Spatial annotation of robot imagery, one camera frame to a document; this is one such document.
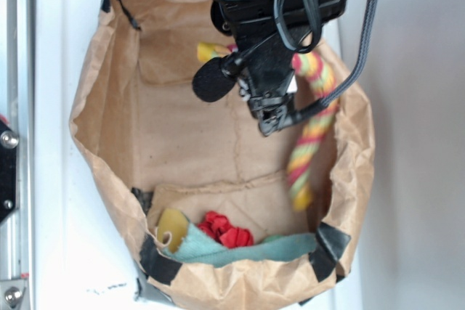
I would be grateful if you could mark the aluminium frame rail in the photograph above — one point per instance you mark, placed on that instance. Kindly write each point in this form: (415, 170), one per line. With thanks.
(17, 102)

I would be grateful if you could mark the red crumpled paper flower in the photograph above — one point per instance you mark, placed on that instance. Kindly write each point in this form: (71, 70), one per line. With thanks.
(220, 229)

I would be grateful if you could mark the teal terry cloth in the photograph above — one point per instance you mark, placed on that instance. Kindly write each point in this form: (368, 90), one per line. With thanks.
(197, 247)

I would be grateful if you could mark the yellow curled leather piece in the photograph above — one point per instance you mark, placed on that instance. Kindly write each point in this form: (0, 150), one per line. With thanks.
(171, 229)

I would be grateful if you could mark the black metal bracket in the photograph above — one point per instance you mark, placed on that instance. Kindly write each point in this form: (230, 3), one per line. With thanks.
(8, 181)

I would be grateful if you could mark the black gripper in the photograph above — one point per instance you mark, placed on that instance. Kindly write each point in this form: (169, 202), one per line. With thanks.
(268, 33)

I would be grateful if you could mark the brown paper bag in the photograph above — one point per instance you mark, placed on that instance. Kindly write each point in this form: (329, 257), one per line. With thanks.
(152, 144)

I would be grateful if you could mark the black foam microphone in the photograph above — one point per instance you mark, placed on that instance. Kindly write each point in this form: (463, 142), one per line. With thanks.
(216, 78)

